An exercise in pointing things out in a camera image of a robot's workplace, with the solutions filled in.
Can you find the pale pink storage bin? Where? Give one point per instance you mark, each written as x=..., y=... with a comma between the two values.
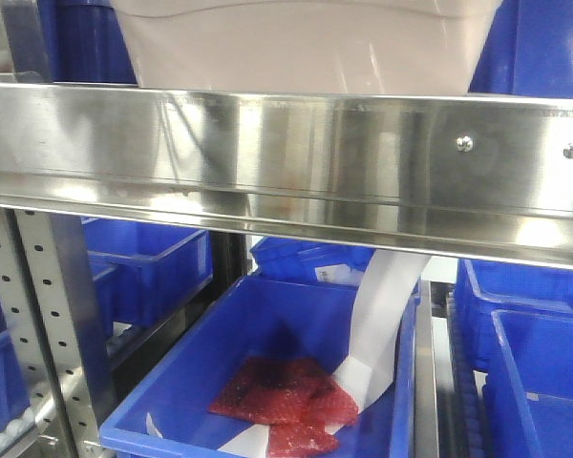
x=315, y=47

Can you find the blue bin behind centre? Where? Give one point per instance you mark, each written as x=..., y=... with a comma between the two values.
x=311, y=262

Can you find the blue bin lower left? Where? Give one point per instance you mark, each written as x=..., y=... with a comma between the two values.
x=143, y=271

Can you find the blue bin lower right back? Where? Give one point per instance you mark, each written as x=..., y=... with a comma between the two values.
x=484, y=286

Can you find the blue bin upper left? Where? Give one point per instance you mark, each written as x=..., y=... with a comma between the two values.
x=84, y=42

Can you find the blue bin lower right front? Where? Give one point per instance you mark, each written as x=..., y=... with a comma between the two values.
x=529, y=386

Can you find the blue bin upper right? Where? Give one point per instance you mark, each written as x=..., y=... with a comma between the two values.
x=529, y=51

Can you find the white paper strip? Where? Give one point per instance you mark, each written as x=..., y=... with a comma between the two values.
x=364, y=337

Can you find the red bubble wrap bag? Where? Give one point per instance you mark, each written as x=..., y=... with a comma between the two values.
x=297, y=399

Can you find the steel shelf front rail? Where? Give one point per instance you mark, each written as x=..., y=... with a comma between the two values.
x=475, y=176

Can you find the perforated steel shelf post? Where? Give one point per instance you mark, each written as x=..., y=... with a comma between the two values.
x=49, y=301

